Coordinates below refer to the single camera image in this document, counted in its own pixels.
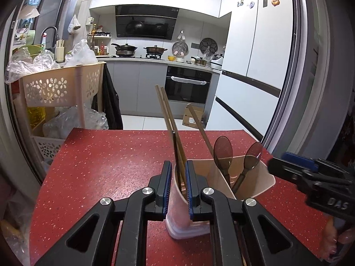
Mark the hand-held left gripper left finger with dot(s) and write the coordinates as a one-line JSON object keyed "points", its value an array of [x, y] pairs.
{"points": [[167, 188]]}

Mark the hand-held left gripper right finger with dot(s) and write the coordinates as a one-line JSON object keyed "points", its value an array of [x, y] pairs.
{"points": [[189, 188]]}

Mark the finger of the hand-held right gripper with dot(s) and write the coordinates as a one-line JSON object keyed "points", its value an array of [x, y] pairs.
{"points": [[301, 159], [285, 170]]}

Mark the beige plastic utensil holder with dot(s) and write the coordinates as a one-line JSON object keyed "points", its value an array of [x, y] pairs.
{"points": [[258, 177]]}

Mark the dark translucent spoon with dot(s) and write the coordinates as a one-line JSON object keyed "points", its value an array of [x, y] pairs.
{"points": [[223, 149], [253, 153]]}

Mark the person's right hand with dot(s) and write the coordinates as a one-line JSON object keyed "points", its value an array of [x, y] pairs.
{"points": [[331, 241]]}

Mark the cardboard box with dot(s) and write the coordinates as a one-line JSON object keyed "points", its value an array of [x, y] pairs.
{"points": [[192, 116]]}

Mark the black built-in oven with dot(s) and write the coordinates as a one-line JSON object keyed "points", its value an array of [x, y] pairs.
{"points": [[187, 94]]}

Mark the black hanging cloth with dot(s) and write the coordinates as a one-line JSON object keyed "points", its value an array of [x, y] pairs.
{"points": [[111, 99]]}

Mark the grey kitchen base cabinet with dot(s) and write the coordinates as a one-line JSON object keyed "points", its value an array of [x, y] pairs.
{"points": [[138, 86]]}

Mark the clear plastic bag in cart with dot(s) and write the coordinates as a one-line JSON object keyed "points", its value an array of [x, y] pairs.
{"points": [[75, 122]]}

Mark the white refrigerator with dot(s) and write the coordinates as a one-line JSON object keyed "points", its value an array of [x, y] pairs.
{"points": [[249, 47]]}

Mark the steel saucepan with lid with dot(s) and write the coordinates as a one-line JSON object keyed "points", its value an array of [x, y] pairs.
{"points": [[198, 60]]}

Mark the white rice cooker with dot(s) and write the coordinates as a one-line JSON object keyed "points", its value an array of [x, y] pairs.
{"points": [[216, 61]]}

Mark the hanging round steel rack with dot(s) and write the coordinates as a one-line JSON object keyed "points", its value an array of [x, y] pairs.
{"points": [[179, 48]]}

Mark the hanging dark round tray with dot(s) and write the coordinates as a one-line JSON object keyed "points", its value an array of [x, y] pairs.
{"points": [[208, 45]]}

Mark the black wok with lid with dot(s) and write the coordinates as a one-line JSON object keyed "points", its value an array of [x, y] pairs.
{"points": [[126, 48]]}

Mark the yellow oil bottle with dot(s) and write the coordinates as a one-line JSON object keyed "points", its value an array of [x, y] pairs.
{"points": [[37, 115]]}

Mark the beige flower-cutout storage cart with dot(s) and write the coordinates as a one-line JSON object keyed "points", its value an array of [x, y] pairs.
{"points": [[55, 86]]}

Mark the white spice rack with bottles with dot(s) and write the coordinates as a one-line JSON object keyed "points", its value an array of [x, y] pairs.
{"points": [[99, 43]]}

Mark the black range hood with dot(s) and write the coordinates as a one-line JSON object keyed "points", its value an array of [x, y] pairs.
{"points": [[147, 22]]}

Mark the white countertop chopstick cup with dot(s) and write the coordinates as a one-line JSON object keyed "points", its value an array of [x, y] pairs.
{"points": [[59, 54]]}

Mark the clear crumpled plastic bag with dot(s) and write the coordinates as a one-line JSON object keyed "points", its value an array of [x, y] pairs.
{"points": [[30, 63]]}

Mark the hanging white plastic bag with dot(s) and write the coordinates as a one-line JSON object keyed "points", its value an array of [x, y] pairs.
{"points": [[73, 25]]}

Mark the white spray bottle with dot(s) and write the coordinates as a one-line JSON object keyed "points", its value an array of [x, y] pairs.
{"points": [[43, 40]]}

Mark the green basin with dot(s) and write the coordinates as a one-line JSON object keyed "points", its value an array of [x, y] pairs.
{"points": [[30, 50]]}

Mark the black kitchen faucet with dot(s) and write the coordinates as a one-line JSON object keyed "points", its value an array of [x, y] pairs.
{"points": [[50, 29]]}

